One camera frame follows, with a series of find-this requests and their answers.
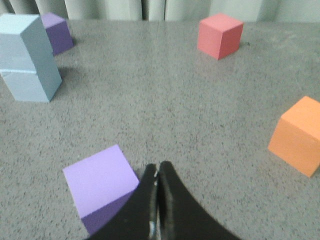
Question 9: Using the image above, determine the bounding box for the light purple foam cube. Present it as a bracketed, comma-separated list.
[63, 144, 139, 236]

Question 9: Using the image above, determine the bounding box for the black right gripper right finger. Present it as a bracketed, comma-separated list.
[157, 161, 238, 240]

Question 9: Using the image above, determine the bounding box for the orange foam cube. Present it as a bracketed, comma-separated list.
[268, 96, 320, 178]

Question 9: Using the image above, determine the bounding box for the grey-green curtain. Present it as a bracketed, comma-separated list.
[0, 0, 320, 23]

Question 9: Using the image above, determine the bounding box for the smooth red foam cube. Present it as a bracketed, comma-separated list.
[197, 13, 244, 60]

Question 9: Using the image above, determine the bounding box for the cracked light blue foam cube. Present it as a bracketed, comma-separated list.
[0, 60, 62, 103]

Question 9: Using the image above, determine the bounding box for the dark purple foam cube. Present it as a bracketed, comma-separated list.
[40, 12, 74, 56]

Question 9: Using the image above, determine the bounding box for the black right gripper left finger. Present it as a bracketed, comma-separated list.
[89, 164, 158, 240]

